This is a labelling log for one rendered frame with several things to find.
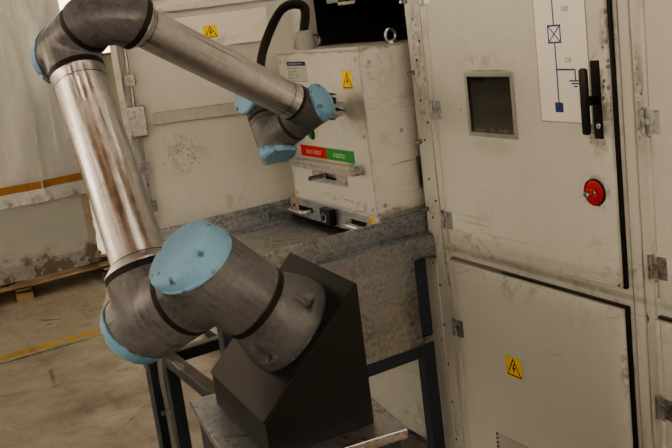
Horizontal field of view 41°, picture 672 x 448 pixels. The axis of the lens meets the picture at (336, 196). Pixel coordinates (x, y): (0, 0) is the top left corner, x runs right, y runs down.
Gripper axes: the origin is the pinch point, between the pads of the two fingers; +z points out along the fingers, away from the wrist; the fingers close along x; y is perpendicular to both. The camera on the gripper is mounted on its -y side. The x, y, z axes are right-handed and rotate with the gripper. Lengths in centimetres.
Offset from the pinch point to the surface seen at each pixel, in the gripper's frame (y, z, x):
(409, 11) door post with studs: 20.8, 3.5, 26.6
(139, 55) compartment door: -77, -17, 17
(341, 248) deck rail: 10.7, -6.8, -38.0
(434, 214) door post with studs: 22.4, 17.6, -27.7
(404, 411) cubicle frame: -4, 42, -93
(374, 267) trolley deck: 15.8, 1.2, -42.8
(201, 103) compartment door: -66, 1, 3
